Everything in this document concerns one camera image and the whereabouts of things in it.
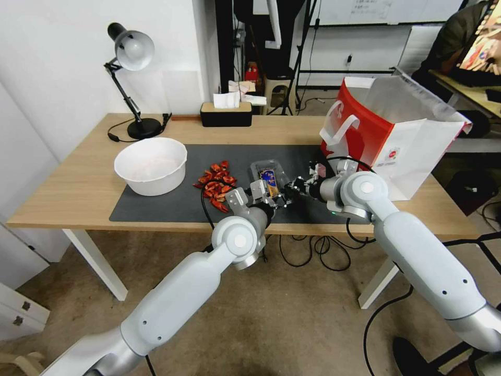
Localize clear disposable takeout box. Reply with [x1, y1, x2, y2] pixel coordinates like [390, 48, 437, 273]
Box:
[249, 158, 288, 197]

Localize black tissue box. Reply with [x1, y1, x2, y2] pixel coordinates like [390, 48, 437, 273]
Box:
[200, 101, 253, 128]

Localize red white delivery bag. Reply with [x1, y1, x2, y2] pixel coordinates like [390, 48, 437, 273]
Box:
[319, 75, 473, 202]

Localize beige plastic stool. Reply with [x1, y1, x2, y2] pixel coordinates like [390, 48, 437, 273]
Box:
[259, 74, 297, 116]

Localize white tissue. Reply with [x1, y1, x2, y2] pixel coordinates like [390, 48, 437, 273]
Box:
[212, 92, 241, 109]

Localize dark grey desk mat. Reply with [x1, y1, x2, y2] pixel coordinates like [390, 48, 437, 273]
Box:
[109, 144, 371, 226]

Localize white plastic bowl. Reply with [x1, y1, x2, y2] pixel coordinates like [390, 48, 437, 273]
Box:
[114, 137, 188, 197]

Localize black tripod stand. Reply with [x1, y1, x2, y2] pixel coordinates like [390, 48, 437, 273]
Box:
[267, 0, 320, 116]

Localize wooden table white legs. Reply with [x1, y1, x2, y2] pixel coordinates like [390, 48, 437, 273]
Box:
[6, 112, 480, 310]

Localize white whiteboard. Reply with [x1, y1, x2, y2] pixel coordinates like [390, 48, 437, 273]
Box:
[317, 0, 469, 27]

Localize person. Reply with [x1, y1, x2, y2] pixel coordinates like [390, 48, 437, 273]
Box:
[411, 0, 501, 85]

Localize black desk lamp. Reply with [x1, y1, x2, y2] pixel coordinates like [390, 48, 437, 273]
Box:
[103, 22, 163, 140]

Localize white cabinet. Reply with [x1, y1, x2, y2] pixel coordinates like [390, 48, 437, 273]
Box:
[0, 219, 52, 342]

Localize light wooden chair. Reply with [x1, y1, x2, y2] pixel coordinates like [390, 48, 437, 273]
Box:
[0, 350, 47, 376]

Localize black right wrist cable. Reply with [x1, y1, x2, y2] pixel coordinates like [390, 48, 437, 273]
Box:
[328, 156, 377, 175]

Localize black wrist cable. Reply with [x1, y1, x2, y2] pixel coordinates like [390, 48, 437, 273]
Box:
[328, 156, 377, 175]
[200, 187, 217, 232]

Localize black floor cable tangle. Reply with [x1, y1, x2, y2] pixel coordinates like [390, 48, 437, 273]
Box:
[276, 234, 378, 273]

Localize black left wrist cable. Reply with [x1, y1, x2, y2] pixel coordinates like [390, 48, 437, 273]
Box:
[200, 187, 217, 232]

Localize thick black floor cable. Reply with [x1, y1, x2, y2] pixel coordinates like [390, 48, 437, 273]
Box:
[362, 285, 414, 376]

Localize black lamp cable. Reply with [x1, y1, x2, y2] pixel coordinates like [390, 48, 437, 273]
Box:
[107, 112, 173, 143]

